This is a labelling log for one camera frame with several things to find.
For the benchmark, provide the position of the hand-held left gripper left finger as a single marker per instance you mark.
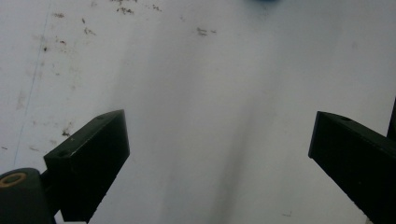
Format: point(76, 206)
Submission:
point(88, 161)

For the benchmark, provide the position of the blue object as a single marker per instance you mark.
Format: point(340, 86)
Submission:
point(264, 1)

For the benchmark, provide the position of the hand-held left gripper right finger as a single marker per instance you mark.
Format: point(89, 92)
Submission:
point(358, 155)

